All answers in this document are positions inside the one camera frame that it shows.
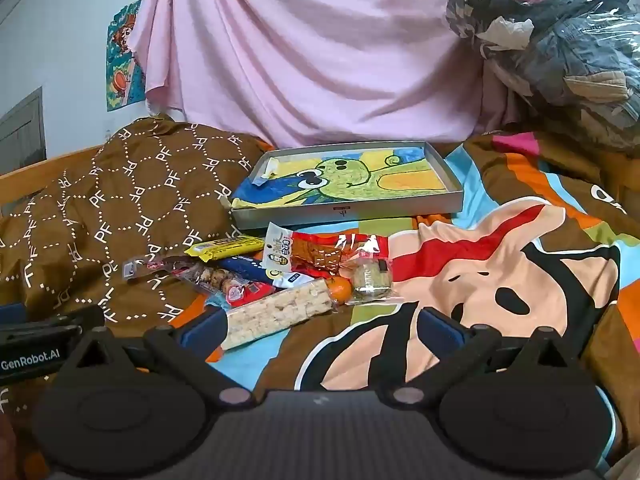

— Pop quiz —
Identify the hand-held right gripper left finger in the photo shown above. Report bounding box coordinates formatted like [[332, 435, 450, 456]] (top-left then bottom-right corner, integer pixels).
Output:
[[52, 306, 256, 406]]

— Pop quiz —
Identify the tangerine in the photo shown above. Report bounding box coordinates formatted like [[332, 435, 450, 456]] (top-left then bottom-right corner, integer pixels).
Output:
[[325, 276, 354, 306]]

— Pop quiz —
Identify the clear nut bar packet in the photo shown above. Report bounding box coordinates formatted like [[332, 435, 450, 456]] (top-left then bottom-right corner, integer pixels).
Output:
[[122, 255, 274, 307]]

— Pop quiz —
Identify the pink cloth curtain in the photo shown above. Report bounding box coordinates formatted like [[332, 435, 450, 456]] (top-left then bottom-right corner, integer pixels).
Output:
[[127, 0, 508, 150]]

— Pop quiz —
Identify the plastic-wrapped clothes bundle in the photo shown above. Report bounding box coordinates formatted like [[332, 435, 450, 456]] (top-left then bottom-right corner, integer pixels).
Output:
[[445, 0, 640, 155]]

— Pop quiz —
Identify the red dried tofu packet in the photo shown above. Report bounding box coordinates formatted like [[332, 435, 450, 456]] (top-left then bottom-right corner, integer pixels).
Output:
[[290, 232, 391, 282]]

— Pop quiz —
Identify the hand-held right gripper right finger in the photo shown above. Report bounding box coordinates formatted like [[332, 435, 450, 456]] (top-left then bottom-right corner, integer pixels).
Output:
[[385, 308, 597, 406]]

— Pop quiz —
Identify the dark blue stick packet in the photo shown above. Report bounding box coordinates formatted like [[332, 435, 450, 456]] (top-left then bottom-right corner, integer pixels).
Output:
[[217, 255, 316, 290]]

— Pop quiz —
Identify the yellow snack bar packet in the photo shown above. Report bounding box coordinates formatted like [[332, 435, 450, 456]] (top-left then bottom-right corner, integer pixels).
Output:
[[183, 235, 265, 263]]

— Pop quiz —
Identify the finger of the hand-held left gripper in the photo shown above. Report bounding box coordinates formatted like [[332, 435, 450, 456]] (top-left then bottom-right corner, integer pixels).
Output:
[[30, 304, 106, 334]]

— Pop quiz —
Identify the cartoon printed bedsheet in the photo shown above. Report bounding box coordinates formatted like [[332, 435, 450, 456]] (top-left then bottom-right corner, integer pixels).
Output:
[[177, 129, 640, 461]]

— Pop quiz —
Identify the wooden bed frame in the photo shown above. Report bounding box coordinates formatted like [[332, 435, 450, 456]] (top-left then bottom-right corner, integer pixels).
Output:
[[0, 144, 108, 207]]

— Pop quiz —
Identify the grey tray with cartoon drawing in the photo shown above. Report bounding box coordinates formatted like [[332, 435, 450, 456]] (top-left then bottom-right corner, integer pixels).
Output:
[[229, 140, 464, 231]]

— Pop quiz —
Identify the rice cracker bar packet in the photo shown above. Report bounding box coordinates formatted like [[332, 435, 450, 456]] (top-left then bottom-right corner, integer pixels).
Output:
[[220, 279, 337, 352]]

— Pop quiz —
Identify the white snack packet face print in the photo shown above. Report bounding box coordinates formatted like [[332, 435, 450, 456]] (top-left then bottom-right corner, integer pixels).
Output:
[[262, 222, 302, 274]]

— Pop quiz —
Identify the brown patterned quilt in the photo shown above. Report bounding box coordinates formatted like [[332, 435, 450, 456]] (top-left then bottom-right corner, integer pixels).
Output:
[[0, 116, 277, 413]]

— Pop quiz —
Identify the colourful wall poster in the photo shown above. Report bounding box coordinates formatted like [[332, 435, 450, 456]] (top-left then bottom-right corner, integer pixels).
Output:
[[105, 2, 149, 112]]

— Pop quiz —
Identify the clear cookie packet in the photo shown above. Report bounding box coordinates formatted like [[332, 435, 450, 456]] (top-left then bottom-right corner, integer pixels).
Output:
[[345, 255, 404, 307]]

